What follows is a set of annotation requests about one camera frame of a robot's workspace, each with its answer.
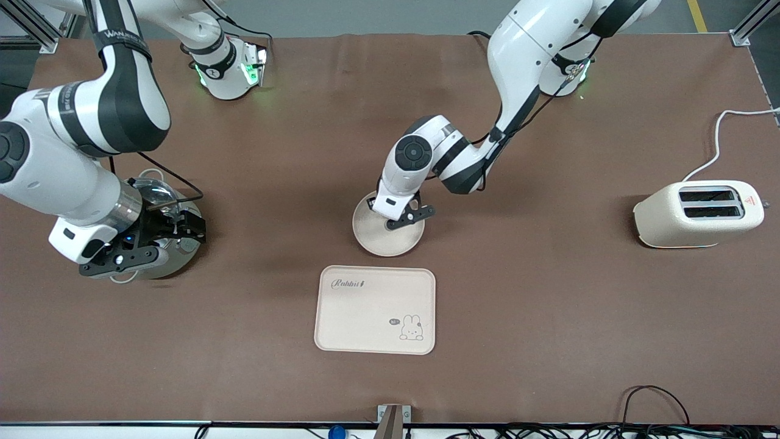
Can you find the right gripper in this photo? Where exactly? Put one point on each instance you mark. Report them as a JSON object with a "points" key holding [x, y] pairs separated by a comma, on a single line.
{"points": [[159, 224]]}

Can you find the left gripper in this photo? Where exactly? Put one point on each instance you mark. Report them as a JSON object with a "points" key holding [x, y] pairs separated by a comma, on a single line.
{"points": [[370, 202]]}

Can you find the round beige plate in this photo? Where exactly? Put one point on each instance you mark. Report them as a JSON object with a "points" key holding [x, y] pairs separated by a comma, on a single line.
{"points": [[390, 241]]}

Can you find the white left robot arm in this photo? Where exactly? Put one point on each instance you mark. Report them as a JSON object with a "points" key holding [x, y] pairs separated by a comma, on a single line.
{"points": [[524, 55]]}

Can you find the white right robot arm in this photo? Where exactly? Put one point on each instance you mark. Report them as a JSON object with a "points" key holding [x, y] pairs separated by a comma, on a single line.
{"points": [[73, 177]]}

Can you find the beige rabbit print tray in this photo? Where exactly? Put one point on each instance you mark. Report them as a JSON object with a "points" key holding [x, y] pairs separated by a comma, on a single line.
{"points": [[365, 317]]}

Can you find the glass pot lid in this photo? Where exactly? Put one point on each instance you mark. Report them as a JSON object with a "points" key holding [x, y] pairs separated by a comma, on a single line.
{"points": [[155, 194]]}

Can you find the brown table mat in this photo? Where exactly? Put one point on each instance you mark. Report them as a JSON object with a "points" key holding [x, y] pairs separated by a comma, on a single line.
{"points": [[304, 152]]}

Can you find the blue round knob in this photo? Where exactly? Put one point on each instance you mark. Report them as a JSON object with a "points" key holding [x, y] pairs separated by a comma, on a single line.
{"points": [[336, 433]]}

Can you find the cream two-slot toaster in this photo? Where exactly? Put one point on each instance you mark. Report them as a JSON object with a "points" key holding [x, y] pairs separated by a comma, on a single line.
{"points": [[664, 219]]}

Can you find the grey metal camera bracket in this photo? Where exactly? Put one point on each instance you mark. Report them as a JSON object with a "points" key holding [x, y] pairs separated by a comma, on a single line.
{"points": [[393, 421]]}

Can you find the aluminium frame profile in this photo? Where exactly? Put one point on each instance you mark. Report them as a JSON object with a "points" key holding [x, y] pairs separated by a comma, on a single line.
{"points": [[752, 21], [42, 33]]}

